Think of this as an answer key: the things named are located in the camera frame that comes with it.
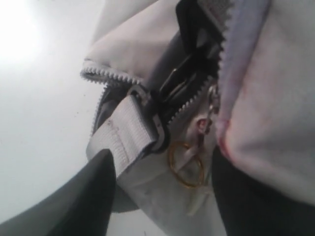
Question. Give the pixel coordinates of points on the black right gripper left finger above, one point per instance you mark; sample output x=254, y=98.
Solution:
x=82, y=207

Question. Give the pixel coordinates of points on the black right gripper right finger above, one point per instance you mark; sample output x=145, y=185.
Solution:
x=250, y=208

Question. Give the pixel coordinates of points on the white canvas duffel bag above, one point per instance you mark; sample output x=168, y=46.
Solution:
x=183, y=77

